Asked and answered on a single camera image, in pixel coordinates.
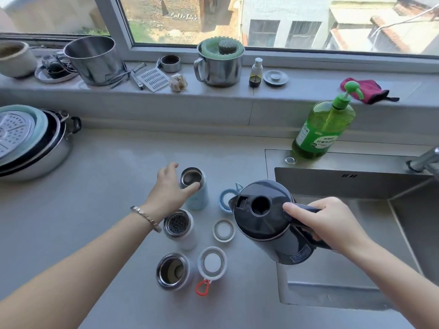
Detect light blue thermos bottle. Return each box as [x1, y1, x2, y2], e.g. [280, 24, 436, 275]
[179, 167, 209, 211]

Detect steel sink stopper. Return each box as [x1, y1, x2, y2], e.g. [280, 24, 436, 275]
[263, 70, 289, 87]

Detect white window frame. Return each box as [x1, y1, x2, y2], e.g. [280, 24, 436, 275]
[0, 0, 439, 74]

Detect white grater plate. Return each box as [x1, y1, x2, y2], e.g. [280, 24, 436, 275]
[136, 67, 170, 93]

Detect small steel plate with clutter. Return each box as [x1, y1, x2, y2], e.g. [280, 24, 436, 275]
[34, 55, 79, 84]

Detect stainless steel sink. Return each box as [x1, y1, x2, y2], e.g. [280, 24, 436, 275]
[264, 149, 439, 311]

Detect chrome faucet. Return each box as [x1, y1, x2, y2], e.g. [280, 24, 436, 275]
[406, 146, 439, 179]

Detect white thermos lid red loop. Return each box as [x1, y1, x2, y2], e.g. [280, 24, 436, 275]
[195, 246, 228, 297]

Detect white thermos bottle without strainer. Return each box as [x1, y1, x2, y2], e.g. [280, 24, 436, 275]
[156, 252, 191, 292]

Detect large stainless steel pot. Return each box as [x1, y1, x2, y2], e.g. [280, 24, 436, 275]
[56, 35, 126, 87]

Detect stainless steel mug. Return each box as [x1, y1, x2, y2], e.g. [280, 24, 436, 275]
[193, 48, 245, 88]

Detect teal bowl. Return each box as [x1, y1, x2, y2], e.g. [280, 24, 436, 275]
[0, 104, 49, 167]

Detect person's left forearm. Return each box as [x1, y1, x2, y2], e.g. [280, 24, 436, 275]
[0, 205, 162, 329]

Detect green dish soap pump bottle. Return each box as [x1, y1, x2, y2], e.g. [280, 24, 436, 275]
[292, 81, 364, 160]

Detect steel pot with black handles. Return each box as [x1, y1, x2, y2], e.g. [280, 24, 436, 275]
[0, 109, 82, 182]

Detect gold link bracelet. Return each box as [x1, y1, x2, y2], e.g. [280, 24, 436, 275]
[130, 206, 162, 233]

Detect light blue thermos lid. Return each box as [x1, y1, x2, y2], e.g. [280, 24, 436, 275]
[219, 183, 244, 215]

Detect steel wire tongs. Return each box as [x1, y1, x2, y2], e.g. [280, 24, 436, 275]
[104, 62, 147, 89]

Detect beige ceramic pot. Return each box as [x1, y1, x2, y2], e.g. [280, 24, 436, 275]
[0, 40, 38, 79]

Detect small steel strainer cup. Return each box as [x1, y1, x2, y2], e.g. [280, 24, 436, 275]
[157, 55, 182, 73]

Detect pink cleaning cloth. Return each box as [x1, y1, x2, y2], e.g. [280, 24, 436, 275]
[340, 77, 400, 105]

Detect perforated steel steamer plate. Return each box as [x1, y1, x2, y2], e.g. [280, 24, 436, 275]
[0, 111, 36, 160]

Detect dark grey electric kettle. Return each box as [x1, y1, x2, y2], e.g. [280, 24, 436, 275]
[228, 180, 334, 265]

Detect green silicone lid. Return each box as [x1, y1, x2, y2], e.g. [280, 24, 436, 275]
[200, 36, 245, 59]

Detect person's right hand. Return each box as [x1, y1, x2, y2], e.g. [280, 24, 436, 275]
[282, 197, 373, 258]

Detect plain white thermos lid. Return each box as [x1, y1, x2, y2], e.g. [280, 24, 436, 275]
[212, 218, 236, 243]

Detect garlic bulb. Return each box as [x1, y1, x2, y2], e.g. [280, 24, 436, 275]
[168, 73, 189, 93]

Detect person's left hand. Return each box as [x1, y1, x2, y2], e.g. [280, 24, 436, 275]
[142, 162, 201, 222]

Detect white thermos bottle with strainer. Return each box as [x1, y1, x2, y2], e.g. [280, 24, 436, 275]
[163, 209, 198, 251]

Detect person's right forearm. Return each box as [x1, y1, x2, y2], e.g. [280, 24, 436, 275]
[343, 236, 439, 329]

